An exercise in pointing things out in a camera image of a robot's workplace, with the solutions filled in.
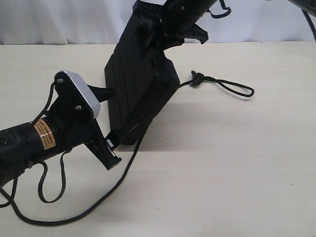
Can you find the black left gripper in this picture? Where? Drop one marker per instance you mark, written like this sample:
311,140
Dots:
75,133

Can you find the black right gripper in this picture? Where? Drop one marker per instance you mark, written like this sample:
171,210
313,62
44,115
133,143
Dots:
168,25

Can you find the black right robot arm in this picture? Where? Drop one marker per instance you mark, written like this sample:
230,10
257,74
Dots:
168,25

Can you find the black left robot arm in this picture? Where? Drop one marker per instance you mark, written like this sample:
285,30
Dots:
26,144

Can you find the black plastic case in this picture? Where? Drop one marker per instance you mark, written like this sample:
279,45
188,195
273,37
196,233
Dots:
143,80

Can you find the white curtain backdrop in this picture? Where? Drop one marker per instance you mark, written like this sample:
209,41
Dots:
103,21

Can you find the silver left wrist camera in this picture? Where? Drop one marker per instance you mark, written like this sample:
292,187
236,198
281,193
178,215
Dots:
76,98

